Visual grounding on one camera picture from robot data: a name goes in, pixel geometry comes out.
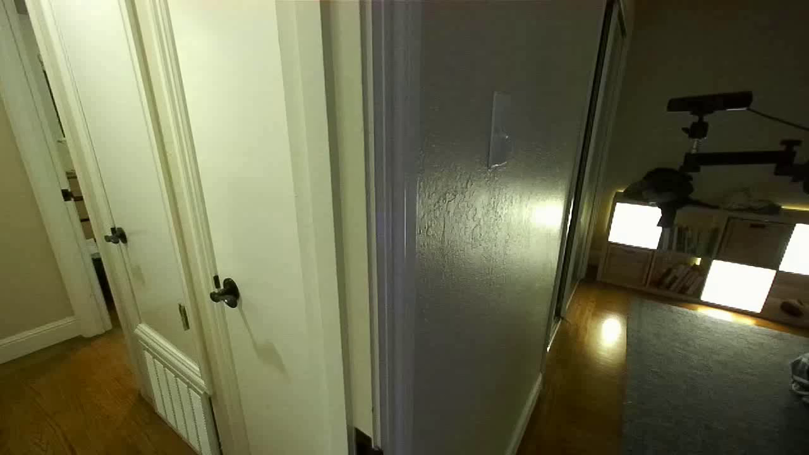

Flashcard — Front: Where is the black far door handle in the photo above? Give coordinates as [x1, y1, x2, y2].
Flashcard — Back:
[105, 228, 129, 244]

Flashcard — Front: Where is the black door handle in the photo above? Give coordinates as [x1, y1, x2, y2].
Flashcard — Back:
[211, 277, 241, 307]
[105, 228, 129, 244]

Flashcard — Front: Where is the white light switch plate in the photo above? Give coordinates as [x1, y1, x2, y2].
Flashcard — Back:
[489, 91, 513, 170]

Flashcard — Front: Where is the black near door handle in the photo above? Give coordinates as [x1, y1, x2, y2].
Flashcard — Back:
[211, 277, 241, 307]

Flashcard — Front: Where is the dark grey floor rug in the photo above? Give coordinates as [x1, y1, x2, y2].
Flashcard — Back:
[622, 302, 809, 455]

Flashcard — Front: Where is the white louvered far door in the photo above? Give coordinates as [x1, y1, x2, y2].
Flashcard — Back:
[26, 0, 220, 455]

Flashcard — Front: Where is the black distant door knob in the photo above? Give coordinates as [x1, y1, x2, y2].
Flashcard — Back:
[60, 189, 83, 202]

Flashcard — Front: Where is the white near door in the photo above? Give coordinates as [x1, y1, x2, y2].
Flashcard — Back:
[135, 0, 350, 455]

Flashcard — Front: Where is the cube storage shelf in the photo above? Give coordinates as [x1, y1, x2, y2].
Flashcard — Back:
[596, 196, 809, 328]

